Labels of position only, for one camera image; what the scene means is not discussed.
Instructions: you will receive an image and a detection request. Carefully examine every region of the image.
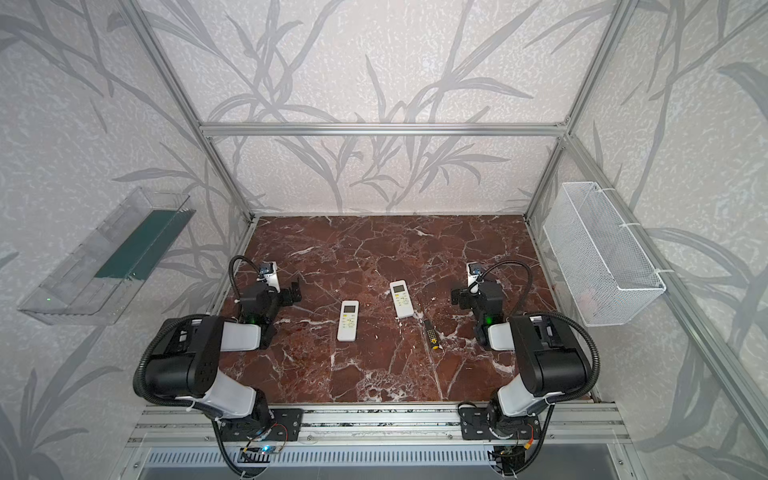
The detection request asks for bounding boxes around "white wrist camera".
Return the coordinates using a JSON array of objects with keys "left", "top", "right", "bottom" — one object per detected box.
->
[
  {"left": 258, "top": 261, "right": 281, "bottom": 292},
  {"left": 466, "top": 262, "right": 486, "bottom": 286}
]

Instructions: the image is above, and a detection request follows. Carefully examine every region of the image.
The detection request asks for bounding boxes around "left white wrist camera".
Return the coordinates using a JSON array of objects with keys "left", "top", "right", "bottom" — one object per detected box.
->
[{"left": 258, "top": 261, "right": 281, "bottom": 292}]

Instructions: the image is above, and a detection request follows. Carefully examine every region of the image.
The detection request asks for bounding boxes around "white remote control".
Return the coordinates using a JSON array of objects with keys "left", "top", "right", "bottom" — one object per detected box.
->
[
  {"left": 390, "top": 280, "right": 414, "bottom": 319},
  {"left": 337, "top": 300, "right": 360, "bottom": 342}
]

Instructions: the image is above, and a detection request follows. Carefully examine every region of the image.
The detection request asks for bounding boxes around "aluminium mounting rail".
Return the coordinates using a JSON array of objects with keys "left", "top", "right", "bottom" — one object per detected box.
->
[{"left": 126, "top": 401, "right": 631, "bottom": 448}]

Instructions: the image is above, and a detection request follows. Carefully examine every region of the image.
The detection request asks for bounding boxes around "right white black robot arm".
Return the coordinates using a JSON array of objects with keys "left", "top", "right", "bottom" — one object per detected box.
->
[{"left": 451, "top": 283, "right": 600, "bottom": 448}]

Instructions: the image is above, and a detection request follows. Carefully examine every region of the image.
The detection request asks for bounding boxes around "white wire mesh basket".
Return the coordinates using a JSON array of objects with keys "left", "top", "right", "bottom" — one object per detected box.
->
[{"left": 543, "top": 182, "right": 666, "bottom": 327}]

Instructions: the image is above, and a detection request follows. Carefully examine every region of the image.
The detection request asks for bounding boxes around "black yellow screwdriver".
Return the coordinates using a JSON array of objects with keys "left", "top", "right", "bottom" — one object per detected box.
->
[{"left": 423, "top": 320, "right": 440, "bottom": 350}]

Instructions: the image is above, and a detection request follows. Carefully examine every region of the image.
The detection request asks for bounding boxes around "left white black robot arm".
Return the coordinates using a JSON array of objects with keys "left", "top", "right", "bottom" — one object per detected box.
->
[{"left": 133, "top": 281, "right": 303, "bottom": 442}]

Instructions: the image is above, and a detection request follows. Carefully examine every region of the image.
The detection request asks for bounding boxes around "clear plastic wall bin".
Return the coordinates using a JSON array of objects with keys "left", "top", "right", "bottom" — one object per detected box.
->
[{"left": 18, "top": 187, "right": 196, "bottom": 326}]

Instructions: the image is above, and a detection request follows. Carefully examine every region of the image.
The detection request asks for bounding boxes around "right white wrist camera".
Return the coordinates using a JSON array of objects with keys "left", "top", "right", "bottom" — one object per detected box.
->
[{"left": 466, "top": 262, "right": 486, "bottom": 286}]

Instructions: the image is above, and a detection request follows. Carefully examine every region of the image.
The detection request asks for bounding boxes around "aluminium frame crossbar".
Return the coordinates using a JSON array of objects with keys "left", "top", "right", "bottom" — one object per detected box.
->
[{"left": 200, "top": 122, "right": 566, "bottom": 137}]

